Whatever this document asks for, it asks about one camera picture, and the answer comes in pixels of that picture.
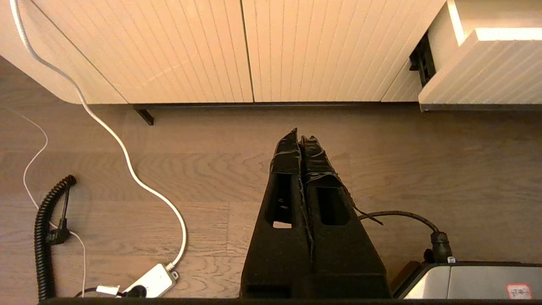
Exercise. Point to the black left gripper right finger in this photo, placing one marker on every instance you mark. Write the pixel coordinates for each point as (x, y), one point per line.
(347, 258)

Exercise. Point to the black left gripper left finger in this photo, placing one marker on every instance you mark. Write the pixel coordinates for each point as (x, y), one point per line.
(279, 258)

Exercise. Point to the silver robot base housing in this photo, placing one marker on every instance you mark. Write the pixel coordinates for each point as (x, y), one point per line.
(474, 281)

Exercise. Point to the white low cabinet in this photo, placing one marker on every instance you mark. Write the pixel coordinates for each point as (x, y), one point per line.
(190, 51)

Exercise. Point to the white power strip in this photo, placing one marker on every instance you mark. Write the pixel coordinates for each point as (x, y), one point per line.
(154, 279)

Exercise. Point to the black plug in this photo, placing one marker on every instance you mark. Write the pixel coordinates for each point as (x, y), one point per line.
(136, 291)

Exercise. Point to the small white adapter plug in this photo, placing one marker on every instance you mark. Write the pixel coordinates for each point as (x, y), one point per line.
(108, 290)

